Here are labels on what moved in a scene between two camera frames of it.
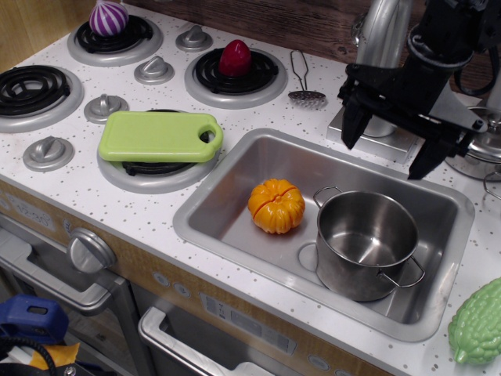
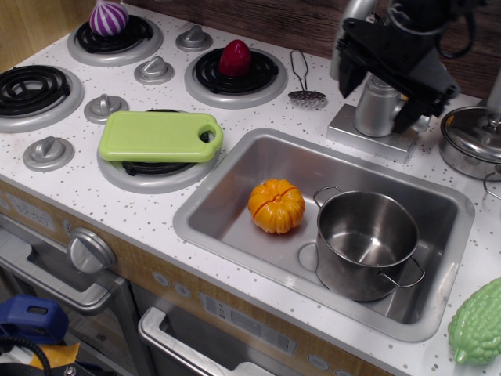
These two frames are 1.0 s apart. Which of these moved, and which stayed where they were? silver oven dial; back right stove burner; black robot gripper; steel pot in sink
Moved: black robot gripper
Stayed: silver oven dial; steel pot in sink; back right stove burner
